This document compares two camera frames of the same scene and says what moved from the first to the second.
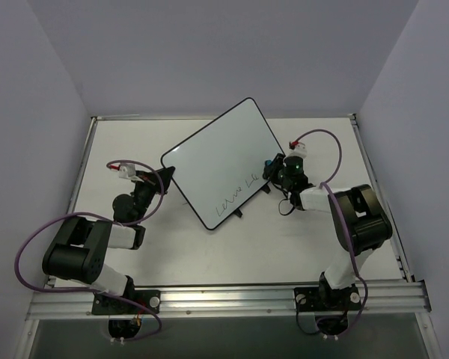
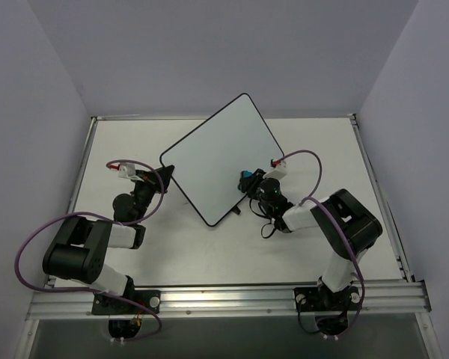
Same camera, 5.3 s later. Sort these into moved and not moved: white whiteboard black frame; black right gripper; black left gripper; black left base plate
Moved: black right gripper
Not moved: black left gripper; black left base plate; white whiteboard black frame
